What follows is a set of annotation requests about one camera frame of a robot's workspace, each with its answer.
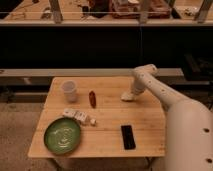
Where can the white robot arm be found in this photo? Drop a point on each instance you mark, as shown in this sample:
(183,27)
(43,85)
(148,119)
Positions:
(189,123)

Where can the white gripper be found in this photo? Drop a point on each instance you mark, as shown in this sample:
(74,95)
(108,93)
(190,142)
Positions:
(137,88)

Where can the red sausage toy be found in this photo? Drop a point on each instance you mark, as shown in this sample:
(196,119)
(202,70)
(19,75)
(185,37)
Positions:
(92,99)

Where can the white sponge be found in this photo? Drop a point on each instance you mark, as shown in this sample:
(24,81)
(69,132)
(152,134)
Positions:
(127,97)

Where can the translucent plastic cup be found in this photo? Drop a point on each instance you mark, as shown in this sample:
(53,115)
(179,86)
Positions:
(69,89)

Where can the green plate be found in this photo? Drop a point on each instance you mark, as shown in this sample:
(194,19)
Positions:
(62,136)

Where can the black remote control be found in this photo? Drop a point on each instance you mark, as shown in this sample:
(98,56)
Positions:
(128,138)

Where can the dark equipment on right shelf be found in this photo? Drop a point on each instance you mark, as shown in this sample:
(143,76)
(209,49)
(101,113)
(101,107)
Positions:
(197,68)

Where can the wooden table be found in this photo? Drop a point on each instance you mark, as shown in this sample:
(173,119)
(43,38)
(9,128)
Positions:
(104,140)

